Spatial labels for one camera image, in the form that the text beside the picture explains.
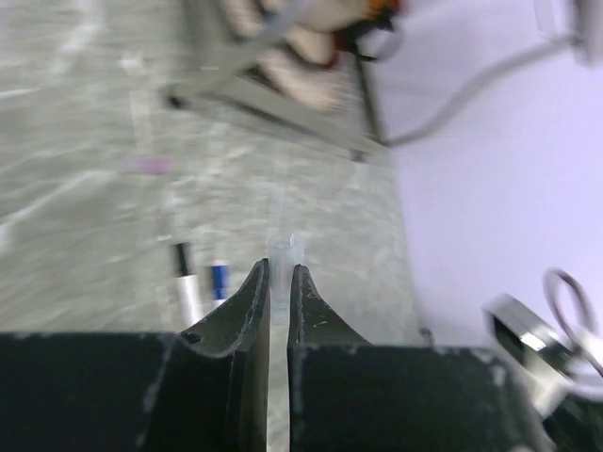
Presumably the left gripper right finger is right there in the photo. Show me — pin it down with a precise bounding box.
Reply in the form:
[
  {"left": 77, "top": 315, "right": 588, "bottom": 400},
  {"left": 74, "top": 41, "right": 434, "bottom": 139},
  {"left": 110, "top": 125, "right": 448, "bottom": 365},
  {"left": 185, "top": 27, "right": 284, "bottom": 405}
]
[{"left": 287, "top": 266, "right": 551, "bottom": 452}]

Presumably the metal dish rack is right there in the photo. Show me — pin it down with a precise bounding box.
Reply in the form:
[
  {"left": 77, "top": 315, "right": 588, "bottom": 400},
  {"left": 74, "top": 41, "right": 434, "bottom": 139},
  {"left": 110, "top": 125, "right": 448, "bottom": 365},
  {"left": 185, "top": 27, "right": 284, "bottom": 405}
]
[{"left": 162, "top": 0, "right": 603, "bottom": 164}]

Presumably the beige ceramic bowl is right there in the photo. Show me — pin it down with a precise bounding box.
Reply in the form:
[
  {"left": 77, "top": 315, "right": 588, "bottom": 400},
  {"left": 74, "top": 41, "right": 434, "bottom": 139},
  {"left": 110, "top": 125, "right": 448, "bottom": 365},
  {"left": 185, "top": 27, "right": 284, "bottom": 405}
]
[{"left": 225, "top": 0, "right": 368, "bottom": 53}]

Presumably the brown rimmed plate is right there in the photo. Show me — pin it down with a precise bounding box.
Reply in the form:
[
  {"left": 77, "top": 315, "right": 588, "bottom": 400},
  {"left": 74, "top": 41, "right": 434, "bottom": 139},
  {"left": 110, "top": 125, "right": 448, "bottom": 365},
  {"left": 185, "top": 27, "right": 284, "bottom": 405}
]
[{"left": 256, "top": 35, "right": 345, "bottom": 112}]

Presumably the pink pen cap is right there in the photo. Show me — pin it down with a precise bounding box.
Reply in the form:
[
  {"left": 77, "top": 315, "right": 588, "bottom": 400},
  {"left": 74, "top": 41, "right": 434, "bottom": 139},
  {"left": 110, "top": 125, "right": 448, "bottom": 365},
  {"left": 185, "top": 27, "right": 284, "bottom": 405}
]
[{"left": 123, "top": 158, "right": 171, "bottom": 175}]

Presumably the blue marker cap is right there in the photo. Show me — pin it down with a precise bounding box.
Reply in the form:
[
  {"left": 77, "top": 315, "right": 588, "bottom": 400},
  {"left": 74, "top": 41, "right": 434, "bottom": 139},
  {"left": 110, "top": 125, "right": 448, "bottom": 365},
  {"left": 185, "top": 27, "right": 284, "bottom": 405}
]
[{"left": 208, "top": 260, "right": 229, "bottom": 304}]

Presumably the dark red mug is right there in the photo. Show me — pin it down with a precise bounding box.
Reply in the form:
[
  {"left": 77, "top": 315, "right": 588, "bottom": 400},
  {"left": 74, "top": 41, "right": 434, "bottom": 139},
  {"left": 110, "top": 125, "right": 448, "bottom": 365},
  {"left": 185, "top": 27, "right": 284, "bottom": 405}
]
[{"left": 334, "top": 0, "right": 406, "bottom": 63}]

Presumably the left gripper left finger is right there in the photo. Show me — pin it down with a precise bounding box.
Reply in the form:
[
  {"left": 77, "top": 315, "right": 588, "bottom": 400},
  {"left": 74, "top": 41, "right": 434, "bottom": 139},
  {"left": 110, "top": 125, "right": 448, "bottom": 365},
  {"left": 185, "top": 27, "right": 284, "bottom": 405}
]
[{"left": 1, "top": 260, "right": 269, "bottom": 451}]

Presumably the black white marker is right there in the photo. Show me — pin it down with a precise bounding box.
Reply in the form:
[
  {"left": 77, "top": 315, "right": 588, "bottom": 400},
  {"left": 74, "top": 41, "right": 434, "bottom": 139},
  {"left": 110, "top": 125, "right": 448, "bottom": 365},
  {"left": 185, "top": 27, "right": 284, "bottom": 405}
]
[{"left": 176, "top": 274, "right": 204, "bottom": 328}]

